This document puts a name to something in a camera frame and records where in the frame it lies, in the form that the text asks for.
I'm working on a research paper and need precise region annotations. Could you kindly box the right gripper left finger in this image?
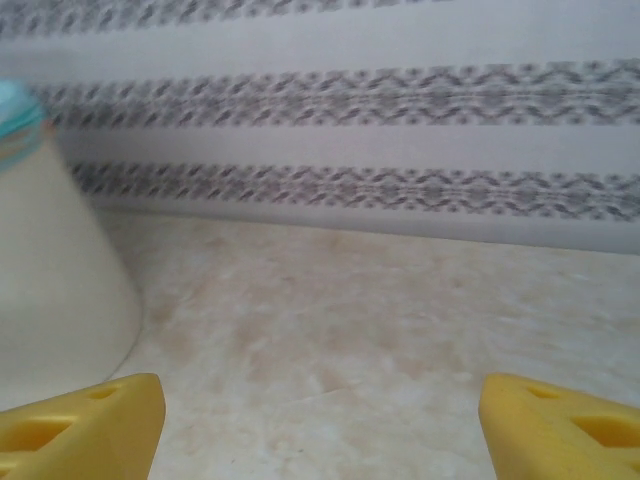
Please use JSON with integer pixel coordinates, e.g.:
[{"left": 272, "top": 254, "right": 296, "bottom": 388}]
[{"left": 0, "top": 372, "right": 167, "bottom": 480}]

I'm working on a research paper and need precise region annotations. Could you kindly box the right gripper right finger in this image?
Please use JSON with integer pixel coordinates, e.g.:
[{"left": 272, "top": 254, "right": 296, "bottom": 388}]
[{"left": 478, "top": 372, "right": 640, "bottom": 480}]

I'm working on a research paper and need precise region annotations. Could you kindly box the cream waste bin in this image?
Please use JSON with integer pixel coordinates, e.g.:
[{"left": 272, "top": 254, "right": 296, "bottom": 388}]
[{"left": 0, "top": 79, "right": 145, "bottom": 396}]

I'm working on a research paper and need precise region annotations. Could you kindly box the bin with blue liner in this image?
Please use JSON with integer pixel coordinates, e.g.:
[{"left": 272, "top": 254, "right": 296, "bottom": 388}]
[{"left": 0, "top": 79, "right": 50, "bottom": 174}]

